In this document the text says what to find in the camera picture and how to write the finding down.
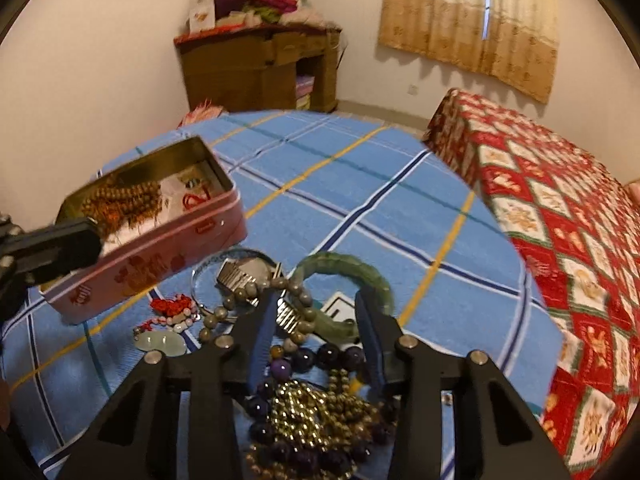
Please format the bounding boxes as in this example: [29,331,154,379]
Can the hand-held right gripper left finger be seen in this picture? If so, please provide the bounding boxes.
[57,287,281,480]

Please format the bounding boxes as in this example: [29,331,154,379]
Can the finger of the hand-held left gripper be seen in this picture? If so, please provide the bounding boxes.
[0,215,104,311]

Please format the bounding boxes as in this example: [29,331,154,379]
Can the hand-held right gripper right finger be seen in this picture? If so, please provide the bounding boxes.
[354,292,573,480]

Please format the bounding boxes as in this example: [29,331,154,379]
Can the green jade bangle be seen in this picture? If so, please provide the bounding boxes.
[289,253,396,339]

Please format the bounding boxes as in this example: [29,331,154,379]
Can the pink metal tin box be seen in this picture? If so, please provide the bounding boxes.
[39,136,249,326]

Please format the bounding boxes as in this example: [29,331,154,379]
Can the white label card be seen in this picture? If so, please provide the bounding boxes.
[320,292,359,324]

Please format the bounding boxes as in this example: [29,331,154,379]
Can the silver metal wristwatch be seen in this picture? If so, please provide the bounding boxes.
[216,255,313,337]

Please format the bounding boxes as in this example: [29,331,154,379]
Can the thin silver bangle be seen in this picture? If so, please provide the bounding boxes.
[191,250,281,320]

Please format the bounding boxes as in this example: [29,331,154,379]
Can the pale jade pendant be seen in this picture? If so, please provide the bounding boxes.
[132,324,187,359]

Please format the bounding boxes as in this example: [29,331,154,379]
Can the blue plaid tablecloth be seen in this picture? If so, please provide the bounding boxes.
[0,110,566,480]

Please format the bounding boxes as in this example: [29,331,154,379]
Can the pile of clothes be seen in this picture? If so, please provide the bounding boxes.
[177,102,227,129]

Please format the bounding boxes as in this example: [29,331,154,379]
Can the bed with red patterned bedspread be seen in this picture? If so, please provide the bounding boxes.
[422,88,640,480]

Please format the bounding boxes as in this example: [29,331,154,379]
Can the brown wooden desk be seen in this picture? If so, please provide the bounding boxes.
[174,24,344,114]

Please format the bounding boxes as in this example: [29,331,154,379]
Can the white cardboard box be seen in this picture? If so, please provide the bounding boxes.
[188,0,217,32]

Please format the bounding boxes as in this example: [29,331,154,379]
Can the beige cloth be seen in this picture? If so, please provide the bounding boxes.
[280,7,342,29]

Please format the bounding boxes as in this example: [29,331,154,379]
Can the beige patterned curtain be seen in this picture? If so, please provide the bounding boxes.
[377,0,560,106]

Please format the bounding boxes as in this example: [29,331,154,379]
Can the purple bead bracelet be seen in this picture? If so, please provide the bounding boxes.
[245,342,401,480]

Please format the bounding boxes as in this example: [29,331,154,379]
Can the grey bead bracelet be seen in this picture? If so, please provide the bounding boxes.
[198,276,322,347]

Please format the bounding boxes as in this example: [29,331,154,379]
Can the brown wooden bead necklace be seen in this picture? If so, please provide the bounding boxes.
[80,170,164,235]

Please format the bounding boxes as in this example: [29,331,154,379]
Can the gold bead necklace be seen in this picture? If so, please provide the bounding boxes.
[264,369,382,453]

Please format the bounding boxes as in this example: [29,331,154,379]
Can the red knot bracelet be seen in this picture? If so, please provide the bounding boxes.
[149,295,200,332]

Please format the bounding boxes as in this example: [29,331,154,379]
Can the red string charm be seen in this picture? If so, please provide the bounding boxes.
[181,181,212,209]

